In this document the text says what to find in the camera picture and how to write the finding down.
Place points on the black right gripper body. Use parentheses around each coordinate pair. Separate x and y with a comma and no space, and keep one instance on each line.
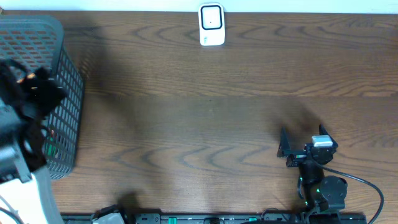
(296,158)

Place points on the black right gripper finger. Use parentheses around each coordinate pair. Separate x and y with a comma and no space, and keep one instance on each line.
(323,131)
(284,146)

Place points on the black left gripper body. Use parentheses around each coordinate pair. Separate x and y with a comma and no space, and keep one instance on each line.
(43,94)

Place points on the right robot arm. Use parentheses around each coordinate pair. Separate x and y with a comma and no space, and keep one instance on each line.
(324,195)

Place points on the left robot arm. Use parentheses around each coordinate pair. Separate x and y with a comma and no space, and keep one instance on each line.
(39,133)

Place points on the white barcode scanner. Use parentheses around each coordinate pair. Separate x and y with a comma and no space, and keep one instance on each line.
(211,24)

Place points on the grey plastic mesh basket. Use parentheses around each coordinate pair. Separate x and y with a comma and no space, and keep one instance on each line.
(37,41)

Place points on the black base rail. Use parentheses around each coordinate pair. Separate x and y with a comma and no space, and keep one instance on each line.
(271,217)

